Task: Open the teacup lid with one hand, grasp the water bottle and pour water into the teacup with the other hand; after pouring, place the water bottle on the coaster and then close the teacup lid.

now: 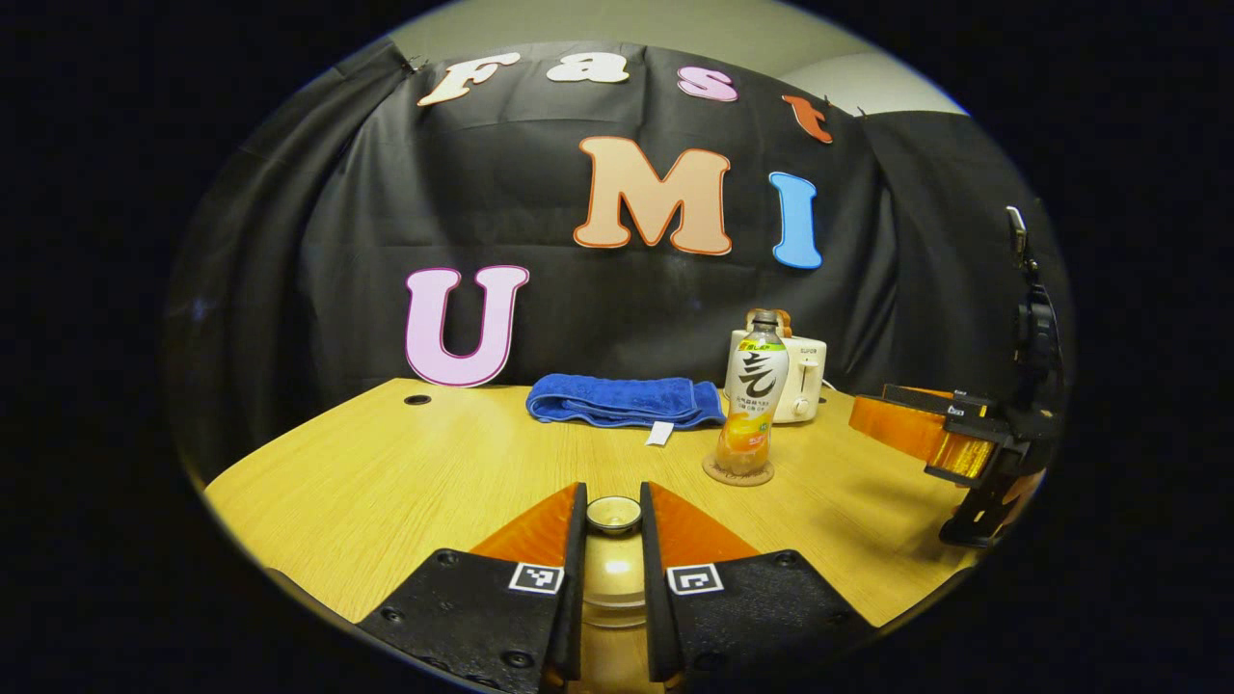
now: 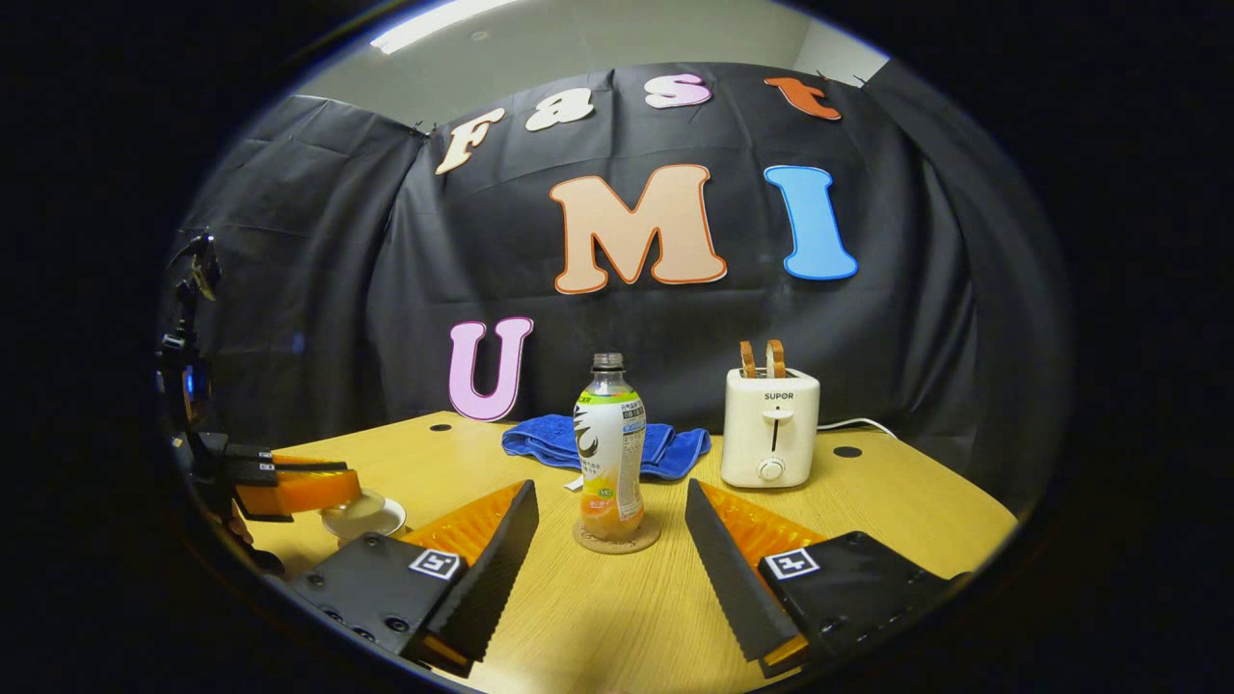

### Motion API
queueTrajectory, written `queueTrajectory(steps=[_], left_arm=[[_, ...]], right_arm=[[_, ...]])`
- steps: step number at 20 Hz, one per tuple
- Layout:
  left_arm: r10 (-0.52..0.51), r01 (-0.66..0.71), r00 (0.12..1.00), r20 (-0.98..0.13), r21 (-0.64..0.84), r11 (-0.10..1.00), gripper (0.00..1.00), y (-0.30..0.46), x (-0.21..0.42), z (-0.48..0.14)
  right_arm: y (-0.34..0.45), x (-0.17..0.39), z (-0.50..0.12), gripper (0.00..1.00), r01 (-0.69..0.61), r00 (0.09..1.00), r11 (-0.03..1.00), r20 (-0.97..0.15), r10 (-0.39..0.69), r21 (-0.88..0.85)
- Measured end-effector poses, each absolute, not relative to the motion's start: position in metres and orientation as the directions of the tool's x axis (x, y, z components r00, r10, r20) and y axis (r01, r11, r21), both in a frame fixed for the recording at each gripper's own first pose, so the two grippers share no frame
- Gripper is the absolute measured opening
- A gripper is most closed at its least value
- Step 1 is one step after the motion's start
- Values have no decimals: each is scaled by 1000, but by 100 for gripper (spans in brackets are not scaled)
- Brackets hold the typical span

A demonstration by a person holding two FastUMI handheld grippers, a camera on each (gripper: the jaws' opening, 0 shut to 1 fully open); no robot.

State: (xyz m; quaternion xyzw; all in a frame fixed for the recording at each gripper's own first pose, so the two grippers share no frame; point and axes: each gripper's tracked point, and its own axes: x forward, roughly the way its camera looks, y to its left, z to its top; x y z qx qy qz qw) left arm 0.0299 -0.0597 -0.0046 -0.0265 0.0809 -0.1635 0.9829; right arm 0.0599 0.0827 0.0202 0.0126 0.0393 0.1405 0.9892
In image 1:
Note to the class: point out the blue folded towel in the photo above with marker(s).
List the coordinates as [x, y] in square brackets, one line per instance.
[617, 400]

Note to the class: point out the cream toaster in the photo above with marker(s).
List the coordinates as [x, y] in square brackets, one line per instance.
[805, 381]

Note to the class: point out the labelled plastic water bottle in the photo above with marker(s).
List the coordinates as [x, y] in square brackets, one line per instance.
[754, 395]

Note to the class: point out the round brown coaster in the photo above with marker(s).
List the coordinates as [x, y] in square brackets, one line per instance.
[718, 474]

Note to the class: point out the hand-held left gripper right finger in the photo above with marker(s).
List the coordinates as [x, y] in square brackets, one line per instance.
[654, 598]

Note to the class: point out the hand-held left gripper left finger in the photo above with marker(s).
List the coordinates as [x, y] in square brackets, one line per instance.
[576, 598]

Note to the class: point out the black backdrop cloth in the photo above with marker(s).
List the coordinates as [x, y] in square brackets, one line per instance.
[337, 241]

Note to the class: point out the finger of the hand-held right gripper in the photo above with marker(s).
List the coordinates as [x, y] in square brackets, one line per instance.
[940, 397]
[916, 434]

